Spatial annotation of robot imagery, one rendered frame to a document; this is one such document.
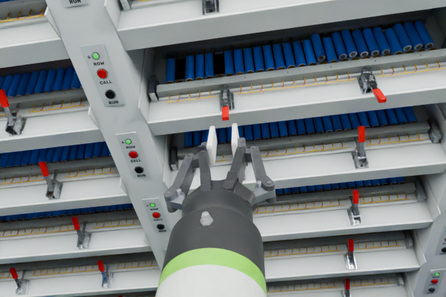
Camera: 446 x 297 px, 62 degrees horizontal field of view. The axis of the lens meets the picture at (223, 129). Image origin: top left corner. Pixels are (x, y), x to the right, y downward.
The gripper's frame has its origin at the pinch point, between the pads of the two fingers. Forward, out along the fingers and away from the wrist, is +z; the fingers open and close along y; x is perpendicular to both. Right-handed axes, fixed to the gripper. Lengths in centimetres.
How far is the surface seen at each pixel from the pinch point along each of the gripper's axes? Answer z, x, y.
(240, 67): 23.1, 4.2, 3.1
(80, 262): 31, -52, -52
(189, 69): 24.1, 4.8, -7.3
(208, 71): 23.3, 4.3, -3.5
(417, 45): 23.9, 3.9, 37.3
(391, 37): 25.9, 5.5, 33.3
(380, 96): 10.8, -0.2, 26.3
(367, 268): 26, -58, 30
